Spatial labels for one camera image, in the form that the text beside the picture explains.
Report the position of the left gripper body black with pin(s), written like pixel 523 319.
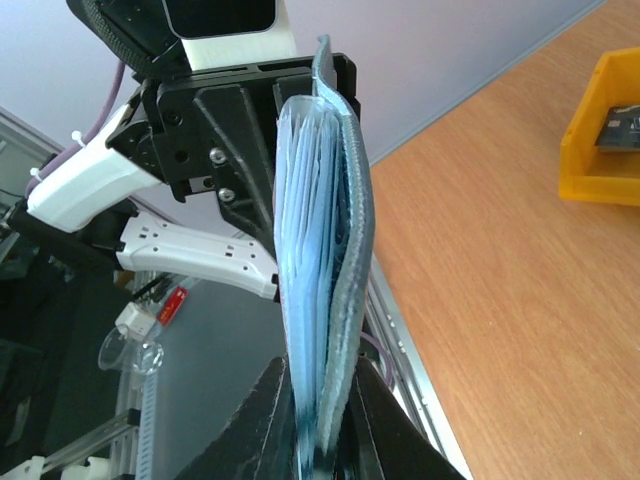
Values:
pixel 161 133

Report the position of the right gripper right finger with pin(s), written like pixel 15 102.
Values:
pixel 380 441

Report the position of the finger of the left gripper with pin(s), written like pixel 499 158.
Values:
pixel 245 179

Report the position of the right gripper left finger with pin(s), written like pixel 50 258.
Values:
pixel 258 440

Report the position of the teal leather card holder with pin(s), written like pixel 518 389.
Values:
pixel 324 225

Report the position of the grey credit card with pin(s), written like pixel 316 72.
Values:
pixel 620 130

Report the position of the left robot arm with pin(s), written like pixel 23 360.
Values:
pixel 79 206

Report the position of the red item on floor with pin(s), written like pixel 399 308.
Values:
pixel 171 306

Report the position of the clear plastic cup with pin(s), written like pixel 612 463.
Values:
pixel 121 352

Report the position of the white connector block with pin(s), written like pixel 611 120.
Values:
pixel 135 322

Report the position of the yellow three-compartment bin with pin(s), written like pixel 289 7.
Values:
pixel 589 171

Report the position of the aluminium rail frame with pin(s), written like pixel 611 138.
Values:
pixel 413 388

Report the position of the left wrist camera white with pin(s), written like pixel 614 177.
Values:
pixel 217 34

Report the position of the grey slotted cable duct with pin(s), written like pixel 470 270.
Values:
pixel 146 432

